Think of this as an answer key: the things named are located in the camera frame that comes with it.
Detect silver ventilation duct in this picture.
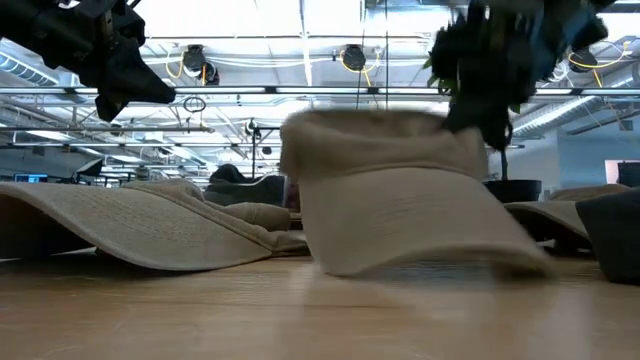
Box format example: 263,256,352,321
512,94,601,139

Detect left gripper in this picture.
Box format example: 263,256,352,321
29,0,176,124

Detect black ceiling cable reel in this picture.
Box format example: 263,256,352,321
181,43,221,86
341,43,368,72
568,47,599,74

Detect dark wall monitor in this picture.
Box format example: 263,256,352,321
617,162,640,189

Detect long ceiling light rail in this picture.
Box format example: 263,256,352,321
0,85,640,97

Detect black overhead gantry frame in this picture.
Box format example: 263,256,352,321
251,125,281,180

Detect black hanging cable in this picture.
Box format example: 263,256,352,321
383,0,390,110

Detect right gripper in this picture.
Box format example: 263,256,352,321
432,0,539,152

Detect black plant pot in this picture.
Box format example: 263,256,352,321
482,179,544,204

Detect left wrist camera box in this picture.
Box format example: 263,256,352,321
107,0,147,49

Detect dark grey baseball cap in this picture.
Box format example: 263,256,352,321
574,187,640,286

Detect green leafy potted tree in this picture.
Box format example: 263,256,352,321
422,49,524,182

